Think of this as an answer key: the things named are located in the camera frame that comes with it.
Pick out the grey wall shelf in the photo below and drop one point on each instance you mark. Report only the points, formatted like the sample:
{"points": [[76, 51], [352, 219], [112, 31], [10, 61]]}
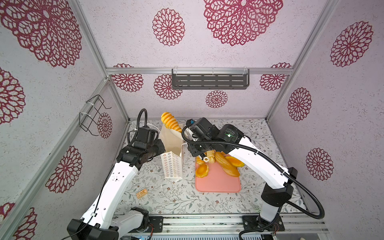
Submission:
{"points": [[235, 80]]}

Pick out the white printed paper bag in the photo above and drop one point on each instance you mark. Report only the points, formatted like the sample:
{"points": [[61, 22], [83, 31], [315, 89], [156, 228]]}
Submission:
{"points": [[172, 161]]}

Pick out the sesame fake bread roll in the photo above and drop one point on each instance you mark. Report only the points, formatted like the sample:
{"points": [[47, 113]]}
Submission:
{"points": [[211, 156]]}

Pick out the pink tray mat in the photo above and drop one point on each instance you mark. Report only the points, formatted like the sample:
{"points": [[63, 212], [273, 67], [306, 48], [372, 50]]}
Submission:
{"points": [[217, 181]]}

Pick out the small wooden block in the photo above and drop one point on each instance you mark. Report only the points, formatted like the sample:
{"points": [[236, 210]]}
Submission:
{"points": [[142, 193]]}

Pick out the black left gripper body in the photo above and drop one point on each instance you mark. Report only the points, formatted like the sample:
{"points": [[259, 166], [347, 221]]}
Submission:
{"points": [[156, 149]]}

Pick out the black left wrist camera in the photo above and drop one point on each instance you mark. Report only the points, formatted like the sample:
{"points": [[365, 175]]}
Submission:
{"points": [[144, 138]]}

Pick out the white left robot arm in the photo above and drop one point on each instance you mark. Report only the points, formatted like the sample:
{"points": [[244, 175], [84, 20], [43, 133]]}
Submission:
{"points": [[97, 223]]}

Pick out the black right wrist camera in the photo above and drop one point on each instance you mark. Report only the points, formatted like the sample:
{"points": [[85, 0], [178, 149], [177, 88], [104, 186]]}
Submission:
{"points": [[201, 130]]}

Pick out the long glazed fake bread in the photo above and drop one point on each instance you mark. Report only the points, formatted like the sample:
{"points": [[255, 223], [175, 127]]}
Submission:
{"points": [[227, 167]]}

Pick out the metal base rail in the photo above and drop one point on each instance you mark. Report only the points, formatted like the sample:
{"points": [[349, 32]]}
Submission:
{"points": [[229, 227]]}

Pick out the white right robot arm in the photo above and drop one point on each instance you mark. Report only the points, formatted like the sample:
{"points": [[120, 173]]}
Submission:
{"points": [[232, 150]]}

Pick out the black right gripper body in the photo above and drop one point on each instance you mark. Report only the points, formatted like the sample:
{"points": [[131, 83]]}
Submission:
{"points": [[197, 148]]}

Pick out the round orange fake bun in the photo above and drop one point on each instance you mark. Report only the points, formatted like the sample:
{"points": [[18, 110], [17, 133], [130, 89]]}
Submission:
{"points": [[202, 171]]}

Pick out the black wire wall rack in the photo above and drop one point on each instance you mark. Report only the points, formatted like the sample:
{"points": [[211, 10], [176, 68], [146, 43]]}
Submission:
{"points": [[88, 118]]}

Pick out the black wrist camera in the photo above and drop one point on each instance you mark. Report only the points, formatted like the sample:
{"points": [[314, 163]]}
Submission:
{"points": [[201, 130], [144, 138]]}

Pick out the ridged yellow fake bread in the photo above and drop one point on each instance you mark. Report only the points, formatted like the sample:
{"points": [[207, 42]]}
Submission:
{"points": [[170, 122]]}

